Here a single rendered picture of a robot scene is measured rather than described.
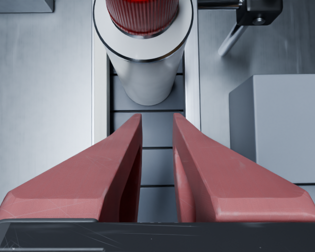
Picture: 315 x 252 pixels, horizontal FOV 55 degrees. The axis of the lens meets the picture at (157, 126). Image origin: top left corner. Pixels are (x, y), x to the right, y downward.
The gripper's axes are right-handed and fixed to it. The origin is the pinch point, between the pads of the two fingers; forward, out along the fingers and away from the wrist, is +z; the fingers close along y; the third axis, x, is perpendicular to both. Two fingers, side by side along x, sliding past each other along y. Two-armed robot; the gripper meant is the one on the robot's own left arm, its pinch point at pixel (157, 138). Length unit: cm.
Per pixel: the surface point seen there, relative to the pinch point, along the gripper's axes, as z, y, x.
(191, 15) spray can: 6.1, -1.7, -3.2
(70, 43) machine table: 26.0, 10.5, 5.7
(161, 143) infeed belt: 14.4, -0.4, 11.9
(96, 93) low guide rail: 14.5, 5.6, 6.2
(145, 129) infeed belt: 15.3, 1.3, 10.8
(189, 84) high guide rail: 10.9, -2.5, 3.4
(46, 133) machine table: 18.8, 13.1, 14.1
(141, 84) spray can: 8.7, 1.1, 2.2
